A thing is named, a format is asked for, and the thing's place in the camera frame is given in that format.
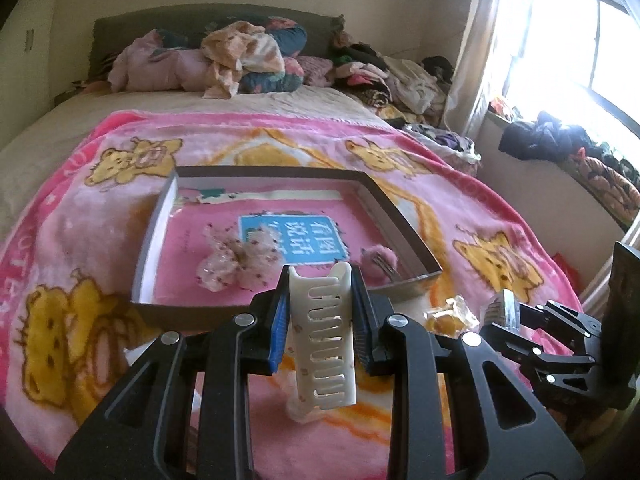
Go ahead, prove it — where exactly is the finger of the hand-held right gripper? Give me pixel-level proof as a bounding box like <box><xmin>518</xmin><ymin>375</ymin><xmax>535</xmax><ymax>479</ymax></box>
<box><xmin>479</xmin><ymin>322</ymin><xmax>598</xmax><ymax>386</ymax></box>
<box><xmin>517</xmin><ymin>300</ymin><xmax>606</xmax><ymax>346</ymax></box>

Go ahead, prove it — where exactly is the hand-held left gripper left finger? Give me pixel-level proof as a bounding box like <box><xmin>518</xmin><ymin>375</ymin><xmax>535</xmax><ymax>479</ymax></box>
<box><xmin>54</xmin><ymin>265</ymin><xmax>301</xmax><ymax>480</ymax></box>

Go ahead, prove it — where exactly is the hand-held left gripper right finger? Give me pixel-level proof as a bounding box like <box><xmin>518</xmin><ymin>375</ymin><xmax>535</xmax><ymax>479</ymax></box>
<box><xmin>350</xmin><ymin>262</ymin><xmax>586</xmax><ymax>480</ymax></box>

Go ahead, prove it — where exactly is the white hair claw clip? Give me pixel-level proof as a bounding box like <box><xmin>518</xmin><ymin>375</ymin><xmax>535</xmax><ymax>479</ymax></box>
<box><xmin>286</xmin><ymin>260</ymin><xmax>362</xmax><ymax>418</ymax></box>

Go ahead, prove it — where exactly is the small clear plastic case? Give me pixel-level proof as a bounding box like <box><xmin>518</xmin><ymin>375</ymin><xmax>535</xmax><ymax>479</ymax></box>
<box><xmin>481</xmin><ymin>291</ymin><xmax>522</xmax><ymax>332</ymax></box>

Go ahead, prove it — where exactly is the yellow hair accessory packet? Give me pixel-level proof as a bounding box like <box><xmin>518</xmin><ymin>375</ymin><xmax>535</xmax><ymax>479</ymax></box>
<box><xmin>422</xmin><ymin>295</ymin><xmax>478</xmax><ymax>338</ymax></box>

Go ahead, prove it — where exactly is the shallow cardboard box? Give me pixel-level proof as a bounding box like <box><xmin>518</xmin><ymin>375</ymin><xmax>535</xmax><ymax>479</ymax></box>
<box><xmin>129</xmin><ymin>164</ymin><xmax>443</xmax><ymax>328</ymax></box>

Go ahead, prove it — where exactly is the pink fluffy hair clip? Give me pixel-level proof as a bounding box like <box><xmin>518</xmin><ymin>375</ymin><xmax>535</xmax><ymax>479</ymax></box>
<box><xmin>360</xmin><ymin>245</ymin><xmax>401</xmax><ymax>281</ymax></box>

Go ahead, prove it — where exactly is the pink picture book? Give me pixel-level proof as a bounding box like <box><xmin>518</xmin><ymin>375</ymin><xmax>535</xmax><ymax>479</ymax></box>
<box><xmin>155</xmin><ymin>187</ymin><xmax>426</xmax><ymax>306</ymax></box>

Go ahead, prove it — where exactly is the orange patterned dark cloth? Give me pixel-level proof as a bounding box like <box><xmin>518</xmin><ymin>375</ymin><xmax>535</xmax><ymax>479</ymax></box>
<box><xmin>565</xmin><ymin>145</ymin><xmax>640</xmax><ymax>231</ymax></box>

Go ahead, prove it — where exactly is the pink bear print blanket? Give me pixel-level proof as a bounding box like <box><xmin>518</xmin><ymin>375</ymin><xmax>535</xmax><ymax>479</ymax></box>
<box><xmin>0</xmin><ymin>110</ymin><xmax>621</xmax><ymax>480</ymax></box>

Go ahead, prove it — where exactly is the mauve knit garment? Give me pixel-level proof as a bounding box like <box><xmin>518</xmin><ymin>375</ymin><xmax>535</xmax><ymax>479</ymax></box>
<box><xmin>285</xmin><ymin>55</ymin><xmax>336</xmax><ymax>88</ymax></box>

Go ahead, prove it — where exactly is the pile of mixed clothes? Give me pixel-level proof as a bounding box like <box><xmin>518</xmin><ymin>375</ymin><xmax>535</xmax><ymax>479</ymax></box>
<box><xmin>327</xmin><ymin>30</ymin><xmax>483</xmax><ymax>176</ymax></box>

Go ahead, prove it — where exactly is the bright window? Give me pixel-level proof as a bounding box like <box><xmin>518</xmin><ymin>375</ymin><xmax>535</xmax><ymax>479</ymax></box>
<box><xmin>500</xmin><ymin>0</ymin><xmax>640</xmax><ymax>141</ymax></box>

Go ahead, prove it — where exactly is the white curtain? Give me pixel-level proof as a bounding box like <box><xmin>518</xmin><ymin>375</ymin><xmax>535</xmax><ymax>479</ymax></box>
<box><xmin>442</xmin><ymin>0</ymin><xmax>536</xmax><ymax>136</ymax></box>

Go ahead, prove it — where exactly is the pale pink quilt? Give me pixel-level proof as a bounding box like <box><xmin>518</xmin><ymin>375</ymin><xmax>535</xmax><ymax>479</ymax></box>
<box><xmin>107</xmin><ymin>29</ymin><xmax>241</xmax><ymax>93</ymax></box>

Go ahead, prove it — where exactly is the peach floral cloth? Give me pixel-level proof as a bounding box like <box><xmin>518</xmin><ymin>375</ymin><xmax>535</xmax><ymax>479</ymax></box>
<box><xmin>200</xmin><ymin>20</ymin><xmax>286</xmax><ymax>100</ymax></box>

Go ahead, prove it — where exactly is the dark floral quilt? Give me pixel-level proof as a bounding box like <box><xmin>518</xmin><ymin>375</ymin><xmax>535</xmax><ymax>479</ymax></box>
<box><xmin>155</xmin><ymin>16</ymin><xmax>308</xmax><ymax>95</ymax></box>

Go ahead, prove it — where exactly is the bed with beige sheet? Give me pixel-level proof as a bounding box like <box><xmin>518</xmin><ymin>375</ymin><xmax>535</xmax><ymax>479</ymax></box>
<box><xmin>0</xmin><ymin>82</ymin><xmax>401</xmax><ymax>241</ymax></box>

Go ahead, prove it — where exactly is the dark grey headboard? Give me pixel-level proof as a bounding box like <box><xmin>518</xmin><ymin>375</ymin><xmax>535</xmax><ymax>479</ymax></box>
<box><xmin>86</xmin><ymin>4</ymin><xmax>346</xmax><ymax>81</ymax></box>

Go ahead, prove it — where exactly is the white wardrobe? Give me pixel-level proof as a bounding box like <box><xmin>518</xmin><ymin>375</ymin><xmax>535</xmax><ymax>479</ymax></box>
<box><xmin>0</xmin><ymin>0</ymin><xmax>66</xmax><ymax>111</ymax></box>

